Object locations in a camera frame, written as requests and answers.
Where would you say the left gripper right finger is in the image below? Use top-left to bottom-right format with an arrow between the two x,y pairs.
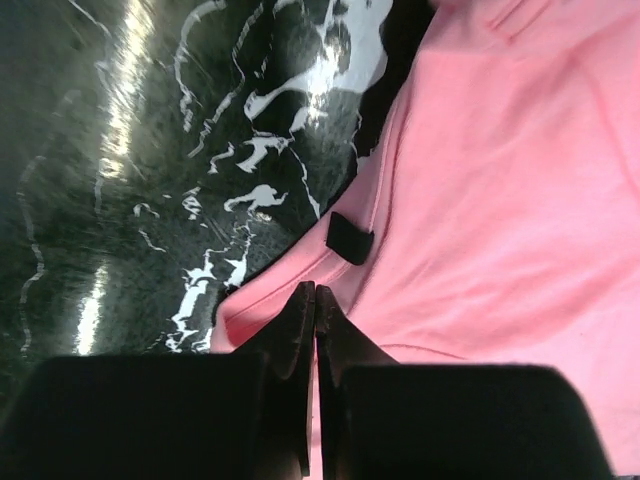
315,286 -> 612,479

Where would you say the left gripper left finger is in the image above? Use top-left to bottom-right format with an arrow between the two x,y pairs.
1,282 -> 316,479

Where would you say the pink t-shirt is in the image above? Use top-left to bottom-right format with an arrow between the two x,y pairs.
211,1 -> 639,475

